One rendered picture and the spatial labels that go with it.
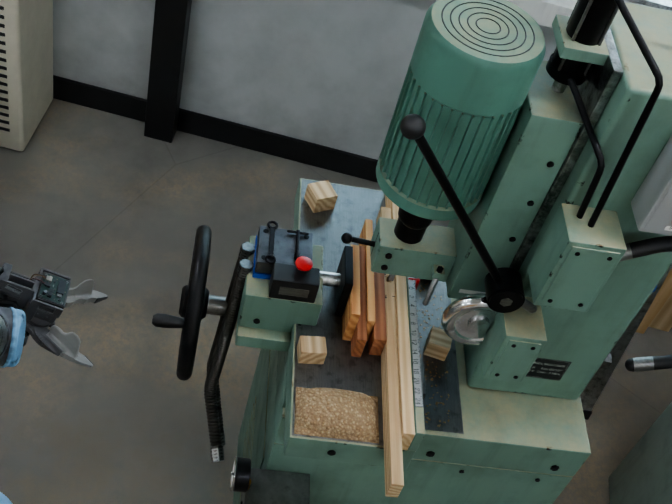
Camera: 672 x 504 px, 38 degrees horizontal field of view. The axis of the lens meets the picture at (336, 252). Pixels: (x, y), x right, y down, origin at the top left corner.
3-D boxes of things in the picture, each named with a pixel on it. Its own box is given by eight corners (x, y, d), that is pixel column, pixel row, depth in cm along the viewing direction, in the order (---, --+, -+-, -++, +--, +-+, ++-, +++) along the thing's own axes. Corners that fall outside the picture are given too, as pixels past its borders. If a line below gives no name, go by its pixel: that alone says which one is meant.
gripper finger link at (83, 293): (117, 283, 173) (71, 292, 166) (104, 301, 176) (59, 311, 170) (110, 269, 174) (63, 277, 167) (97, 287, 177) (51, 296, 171)
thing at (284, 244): (255, 239, 176) (259, 218, 171) (315, 247, 177) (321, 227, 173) (250, 296, 167) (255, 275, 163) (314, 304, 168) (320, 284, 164)
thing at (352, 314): (341, 271, 183) (350, 244, 177) (350, 272, 183) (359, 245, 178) (341, 340, 172) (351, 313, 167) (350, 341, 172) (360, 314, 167)
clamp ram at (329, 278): (302, 272, 180) (311, 240, 173) (342, 278, 181) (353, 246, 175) (301, 311, 174) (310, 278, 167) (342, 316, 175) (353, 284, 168)
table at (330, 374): (248, 190, 200) (253, 169, 196) (394, 212, 205) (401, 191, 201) (225, 451, 160) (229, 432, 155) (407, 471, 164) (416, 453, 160)
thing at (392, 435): (376, 220, 194) (381, 206, 191) (386, 221, 194) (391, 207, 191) (385, 496, 154) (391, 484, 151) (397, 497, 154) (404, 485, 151)
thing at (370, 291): (358, 238, 189) (365, 218, 185) (365, 239, 190) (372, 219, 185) (360, 340, 173) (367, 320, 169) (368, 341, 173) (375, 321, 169)
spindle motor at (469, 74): (373, 138, 164) (423, -22, 141) (474, 154, 167) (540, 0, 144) (376, 214, 152) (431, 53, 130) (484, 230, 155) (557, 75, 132)
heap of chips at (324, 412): (295, 386, 164) (299, 374, 161) (377, 396, 166) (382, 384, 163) (294, 433, 158) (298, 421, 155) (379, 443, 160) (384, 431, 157)
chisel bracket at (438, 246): (367, 248, 176) (378, 215, 170) (442, 259, 178) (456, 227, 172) (368, 279, 171) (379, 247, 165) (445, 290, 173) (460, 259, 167)
